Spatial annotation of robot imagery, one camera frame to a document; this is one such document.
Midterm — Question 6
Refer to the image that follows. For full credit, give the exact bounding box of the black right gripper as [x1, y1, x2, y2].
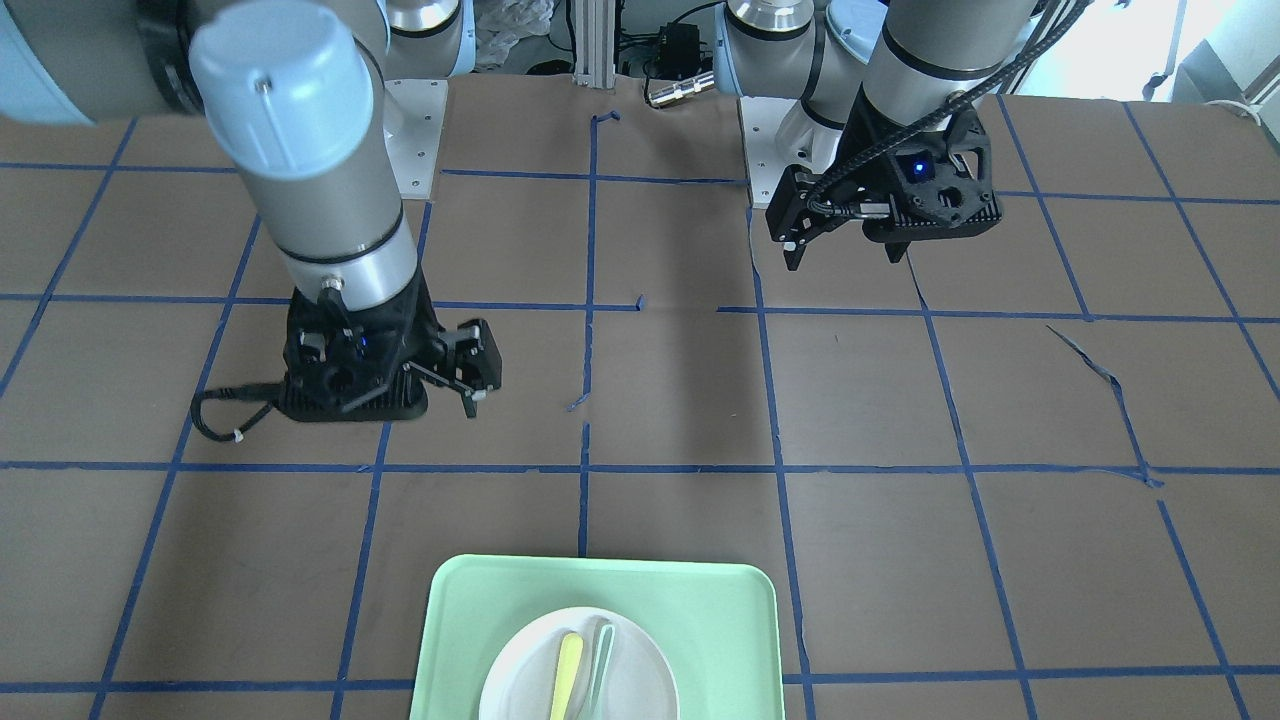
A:
[285, 270, 503, 419]

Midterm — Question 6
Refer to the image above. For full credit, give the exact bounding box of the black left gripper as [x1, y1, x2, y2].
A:
[765, 92, 977, 272]

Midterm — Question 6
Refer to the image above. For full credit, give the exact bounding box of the yellow plastic fork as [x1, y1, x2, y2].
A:
[547, 632, 585, 720]

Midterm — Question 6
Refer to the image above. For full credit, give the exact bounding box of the pale green plastic spoon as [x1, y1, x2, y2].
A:
[576, 621, 616, 719]

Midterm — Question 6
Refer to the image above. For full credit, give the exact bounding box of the cream round plate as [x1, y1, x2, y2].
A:
[477, 606, 681, 719]

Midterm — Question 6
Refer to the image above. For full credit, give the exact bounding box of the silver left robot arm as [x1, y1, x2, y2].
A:
[713, 1, 1043, 270]

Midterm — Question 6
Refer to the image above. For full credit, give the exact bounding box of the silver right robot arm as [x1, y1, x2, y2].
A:
[1, 1, 502, 427]

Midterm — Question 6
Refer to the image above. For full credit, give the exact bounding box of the green plastic tray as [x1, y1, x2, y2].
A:
[410, 555, 786, 719]

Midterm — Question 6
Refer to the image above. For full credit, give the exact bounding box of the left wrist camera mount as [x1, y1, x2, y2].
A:
[859, 105, 1004, 245]

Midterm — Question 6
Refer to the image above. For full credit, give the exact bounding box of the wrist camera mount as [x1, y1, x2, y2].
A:
[859, 105, 1004, 245]
[189, 331, 428, 443]

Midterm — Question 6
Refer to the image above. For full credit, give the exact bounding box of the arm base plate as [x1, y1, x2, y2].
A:
[739, 97, 842, 210]
[383, 79, 449, 201]

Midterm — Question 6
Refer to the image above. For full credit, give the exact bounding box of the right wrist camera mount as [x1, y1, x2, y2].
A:
[189, 331, 428, 443]

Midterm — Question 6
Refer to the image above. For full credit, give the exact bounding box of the aluminium frame post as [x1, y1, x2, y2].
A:
[566, 1, 618, 94]

